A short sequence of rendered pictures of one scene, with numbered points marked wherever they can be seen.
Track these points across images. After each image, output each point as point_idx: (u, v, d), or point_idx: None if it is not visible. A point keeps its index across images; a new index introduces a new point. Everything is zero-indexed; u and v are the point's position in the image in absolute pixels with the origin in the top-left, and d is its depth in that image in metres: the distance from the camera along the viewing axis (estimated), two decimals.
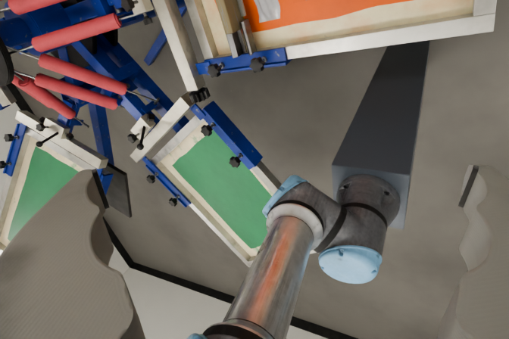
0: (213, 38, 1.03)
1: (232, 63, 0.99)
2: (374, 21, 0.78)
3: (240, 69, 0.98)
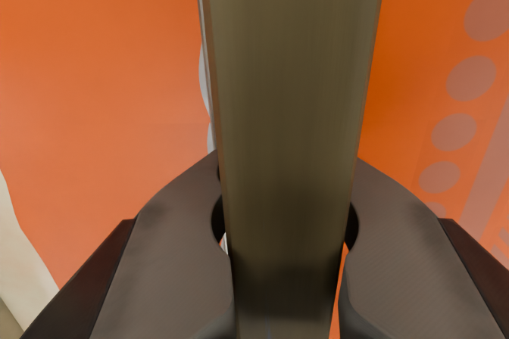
0: (23, 330, 0.27)
1: None
2: None
3: None
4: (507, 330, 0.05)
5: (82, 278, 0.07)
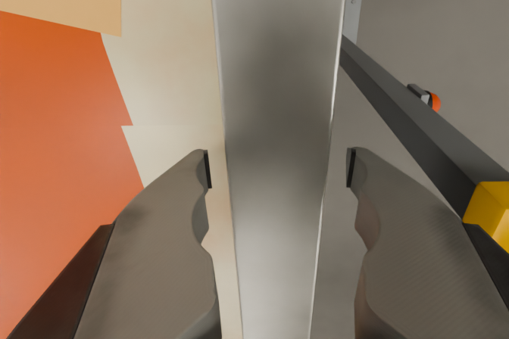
0: None
1: None
2: None
3: None
4: None
5: (60, 287, 0.07)
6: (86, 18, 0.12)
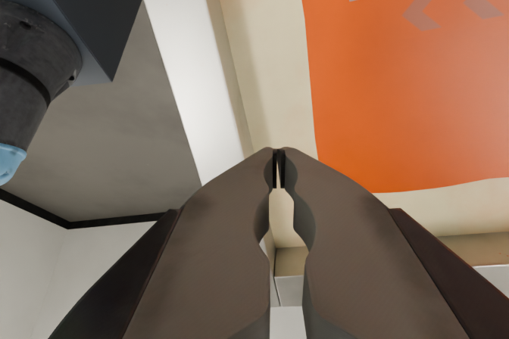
0: None
1: None
2: (251, 17, 0.21)
3: None
4: (457, 310, 0.06)
5: (129, 260, 0.07)
6: None
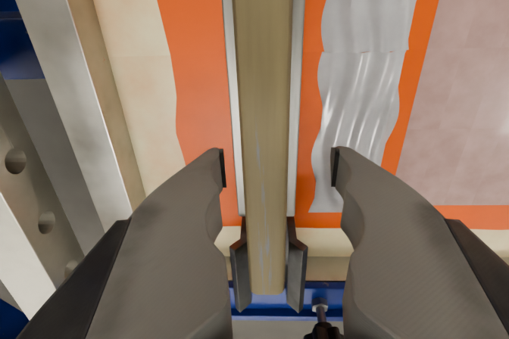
0: None
1: None
2: None
3: (243, 317, 0.36)
4: None
5: (76, 279, 0.07)
6: None
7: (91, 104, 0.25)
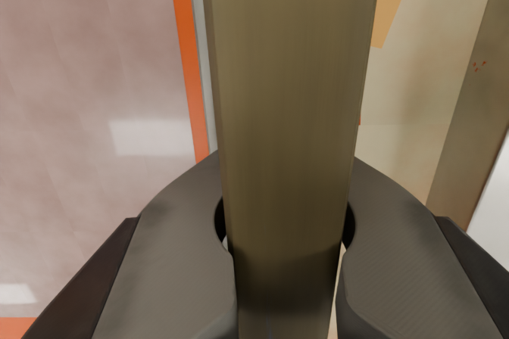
0: None
1: None
2: None
3: None
4: (503, 327, 0.06)
5: (85, 275, 0.07)
6: None
7: None
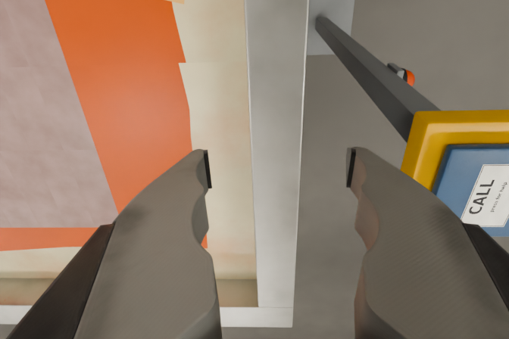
0: None
1: None
2: None
3: None
4: None
5: (60, 287, 0.07)
6: None
7: None
